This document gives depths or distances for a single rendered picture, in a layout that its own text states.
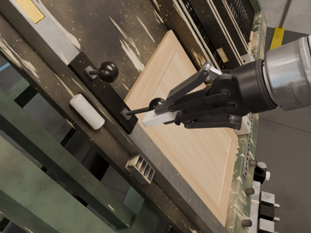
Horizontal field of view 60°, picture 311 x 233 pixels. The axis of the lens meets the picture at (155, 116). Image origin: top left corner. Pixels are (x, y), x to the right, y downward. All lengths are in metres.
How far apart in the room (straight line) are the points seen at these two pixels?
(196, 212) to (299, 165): 1.74
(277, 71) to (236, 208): 0.72
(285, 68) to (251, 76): 0.04
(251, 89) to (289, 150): 2.16
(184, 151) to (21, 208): 0.52
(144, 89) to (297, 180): 1.82
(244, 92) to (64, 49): 0.36
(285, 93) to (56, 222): 0.39
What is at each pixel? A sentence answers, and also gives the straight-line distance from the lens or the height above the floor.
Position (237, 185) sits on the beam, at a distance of 1.08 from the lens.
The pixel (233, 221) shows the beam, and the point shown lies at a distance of 1.01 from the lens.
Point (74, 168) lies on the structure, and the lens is 0.62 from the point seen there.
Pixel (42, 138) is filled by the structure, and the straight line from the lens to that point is 0.59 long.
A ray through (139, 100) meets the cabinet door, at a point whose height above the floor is 1.33.
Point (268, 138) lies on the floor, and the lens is 2.56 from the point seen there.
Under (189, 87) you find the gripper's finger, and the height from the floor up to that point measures 1.53.
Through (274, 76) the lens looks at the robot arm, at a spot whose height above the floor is 1.59.
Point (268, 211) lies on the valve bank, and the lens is 1.23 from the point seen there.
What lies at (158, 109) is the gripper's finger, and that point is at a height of 1.47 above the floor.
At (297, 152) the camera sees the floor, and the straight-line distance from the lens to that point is 2.56.
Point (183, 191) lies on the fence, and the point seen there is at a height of 1.13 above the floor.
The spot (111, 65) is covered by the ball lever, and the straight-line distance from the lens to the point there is 0.46.
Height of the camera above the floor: 1.80
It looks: 45 degrees down
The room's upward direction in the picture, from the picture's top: straight up
